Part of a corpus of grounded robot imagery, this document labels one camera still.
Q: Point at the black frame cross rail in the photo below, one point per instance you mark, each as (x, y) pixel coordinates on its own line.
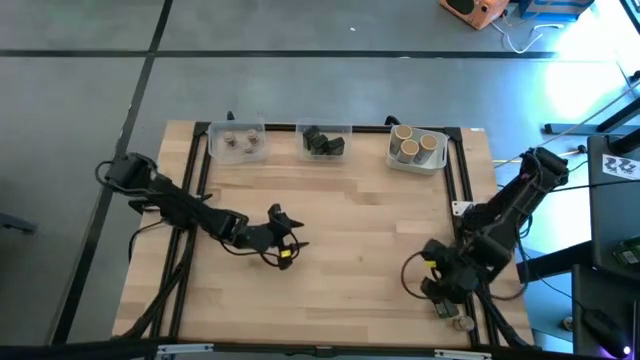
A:
(282, 128)

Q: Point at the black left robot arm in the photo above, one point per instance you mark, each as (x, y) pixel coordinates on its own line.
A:
(175, 205)

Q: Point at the blue box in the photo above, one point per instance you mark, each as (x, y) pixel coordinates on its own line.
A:
(555, 9)

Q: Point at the black computer mouse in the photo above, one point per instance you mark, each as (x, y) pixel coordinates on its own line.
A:
(605, 330)

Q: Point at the black table clamp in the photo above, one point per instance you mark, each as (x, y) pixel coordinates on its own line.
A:
(390, 120)
(230, 116)

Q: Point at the silver metal bracket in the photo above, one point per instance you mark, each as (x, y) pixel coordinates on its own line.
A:
(462, 355)
(185, 350)

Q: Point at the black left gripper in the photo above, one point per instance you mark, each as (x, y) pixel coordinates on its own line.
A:
(260, 240)

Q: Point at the clear plastic bin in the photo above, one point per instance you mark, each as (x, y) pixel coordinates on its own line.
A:
(325, 157)
(217, 150)

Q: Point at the orange device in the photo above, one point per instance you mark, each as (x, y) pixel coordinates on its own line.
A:
(482, 17)

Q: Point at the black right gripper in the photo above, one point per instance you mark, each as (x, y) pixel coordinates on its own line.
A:
(455, 265)

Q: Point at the white marker paper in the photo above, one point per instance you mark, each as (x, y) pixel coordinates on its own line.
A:
(620, 167)

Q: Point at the green circuit board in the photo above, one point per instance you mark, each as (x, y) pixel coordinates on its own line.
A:
(629, 255)

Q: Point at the grey floor object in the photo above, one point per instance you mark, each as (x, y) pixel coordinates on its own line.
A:
(17, 223)

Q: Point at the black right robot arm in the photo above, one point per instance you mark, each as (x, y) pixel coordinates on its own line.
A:
(515, 200)

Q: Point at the black desk leg beam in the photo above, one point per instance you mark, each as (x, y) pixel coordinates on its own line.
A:
(550, 265)

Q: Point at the black floor stand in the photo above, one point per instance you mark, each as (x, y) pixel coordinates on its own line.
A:
(575, 129)

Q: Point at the white mounting plate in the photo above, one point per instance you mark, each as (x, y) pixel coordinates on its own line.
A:
(461, 208)

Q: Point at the black frame side rail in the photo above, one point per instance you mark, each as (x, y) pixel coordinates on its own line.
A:
(465, 170)
(450, 170)
(204, 172)
(194, 150)

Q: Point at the low black desk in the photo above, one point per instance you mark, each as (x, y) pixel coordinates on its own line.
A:
(590, 290)

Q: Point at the white plastic bin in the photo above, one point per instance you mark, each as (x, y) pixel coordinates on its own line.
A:
(435, 162)

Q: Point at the black gantry crossbar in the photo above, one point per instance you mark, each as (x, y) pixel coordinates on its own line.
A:
(75, 350)

